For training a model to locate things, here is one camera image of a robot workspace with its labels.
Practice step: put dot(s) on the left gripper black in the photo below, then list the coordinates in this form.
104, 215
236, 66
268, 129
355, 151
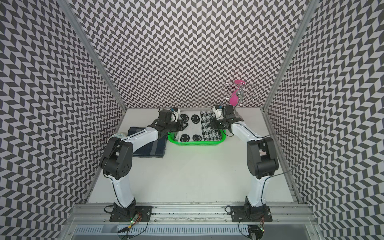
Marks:
180, 127

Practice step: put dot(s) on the aluminium front rail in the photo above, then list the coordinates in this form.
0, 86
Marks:
188, 213

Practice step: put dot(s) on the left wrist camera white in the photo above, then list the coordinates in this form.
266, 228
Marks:
175, 112

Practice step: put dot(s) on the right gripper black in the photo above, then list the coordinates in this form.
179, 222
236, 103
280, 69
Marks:
213, 123

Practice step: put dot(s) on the navy blue striped scarf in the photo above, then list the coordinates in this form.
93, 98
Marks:
156, 149

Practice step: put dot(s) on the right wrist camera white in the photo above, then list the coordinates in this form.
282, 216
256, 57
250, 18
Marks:
218, 111

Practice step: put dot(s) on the aluminium corner post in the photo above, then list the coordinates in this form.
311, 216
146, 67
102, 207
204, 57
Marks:
308, 14
66, 8

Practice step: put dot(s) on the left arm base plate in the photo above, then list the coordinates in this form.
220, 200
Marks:
125, 215

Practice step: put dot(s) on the patterned ceramic bowl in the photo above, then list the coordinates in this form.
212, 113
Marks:
120, 135

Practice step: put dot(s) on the left aluminium corner post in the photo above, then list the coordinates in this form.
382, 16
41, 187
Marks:
66, 8

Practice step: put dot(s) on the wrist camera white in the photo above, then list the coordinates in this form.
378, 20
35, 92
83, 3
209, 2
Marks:
218, 111
175, 112

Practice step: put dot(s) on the silver pink jewellery stand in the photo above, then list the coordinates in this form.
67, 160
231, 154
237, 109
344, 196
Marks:
237, 91

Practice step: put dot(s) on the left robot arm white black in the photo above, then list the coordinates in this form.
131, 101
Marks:
116, 161

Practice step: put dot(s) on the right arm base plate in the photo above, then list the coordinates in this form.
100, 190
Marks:
250, 214

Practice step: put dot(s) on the right aluminium corner post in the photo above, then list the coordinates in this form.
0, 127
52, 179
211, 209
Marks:
308, 14

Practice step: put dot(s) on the smiley face patterned scarf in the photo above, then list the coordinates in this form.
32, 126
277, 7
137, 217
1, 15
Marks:
199, 127

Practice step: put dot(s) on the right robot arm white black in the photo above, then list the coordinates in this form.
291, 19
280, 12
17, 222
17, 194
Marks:
262, 160

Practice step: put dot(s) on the green plastic basket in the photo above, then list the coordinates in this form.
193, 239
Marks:
198, 143

